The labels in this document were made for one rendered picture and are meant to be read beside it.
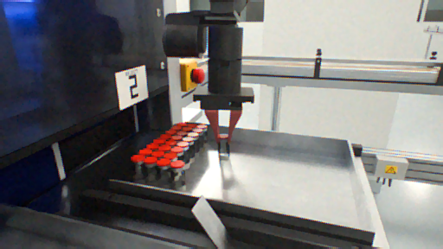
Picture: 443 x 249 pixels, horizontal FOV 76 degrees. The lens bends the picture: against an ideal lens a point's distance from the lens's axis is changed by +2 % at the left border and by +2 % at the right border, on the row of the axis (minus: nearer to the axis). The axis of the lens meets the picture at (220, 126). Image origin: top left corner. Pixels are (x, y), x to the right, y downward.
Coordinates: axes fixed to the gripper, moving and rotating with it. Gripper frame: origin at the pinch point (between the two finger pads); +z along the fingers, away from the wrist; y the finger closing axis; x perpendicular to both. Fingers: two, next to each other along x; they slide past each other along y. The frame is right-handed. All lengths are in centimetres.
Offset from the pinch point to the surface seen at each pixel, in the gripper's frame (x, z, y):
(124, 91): 3.2, -9.3, 16.3
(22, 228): 20.4, 4.3, 24.0
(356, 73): -74, 0, -53
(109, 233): 23.7, 1.5, 11.3
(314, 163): 1.2, 3.8, -16.8
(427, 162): -68, 37, -88
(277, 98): -86, 15, -23
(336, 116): -133, 38, -70
